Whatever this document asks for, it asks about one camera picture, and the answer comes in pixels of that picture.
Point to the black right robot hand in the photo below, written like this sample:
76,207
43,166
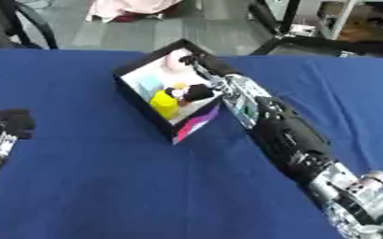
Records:
217,63

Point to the black soft toy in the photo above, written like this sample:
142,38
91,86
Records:
198,92

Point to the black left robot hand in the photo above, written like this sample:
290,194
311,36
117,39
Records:
14,122

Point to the pink cloth bundle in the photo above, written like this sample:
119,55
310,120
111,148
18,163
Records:
129,8

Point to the black chair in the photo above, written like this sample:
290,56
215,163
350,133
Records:
20,25

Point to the pale teal block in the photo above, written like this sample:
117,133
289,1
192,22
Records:
149,84

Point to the black stand frame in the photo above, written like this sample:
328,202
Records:
309,43

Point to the pink soft toy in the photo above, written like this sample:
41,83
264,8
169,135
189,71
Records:
174,61

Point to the black box with white inside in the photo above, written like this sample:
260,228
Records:
146,93

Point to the small orange toy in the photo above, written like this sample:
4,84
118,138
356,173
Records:
179,85

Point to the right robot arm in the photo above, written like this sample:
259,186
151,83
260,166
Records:
287,133

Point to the white metal rack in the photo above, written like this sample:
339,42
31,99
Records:
336,18

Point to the yellow toy block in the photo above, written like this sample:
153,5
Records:
165,104

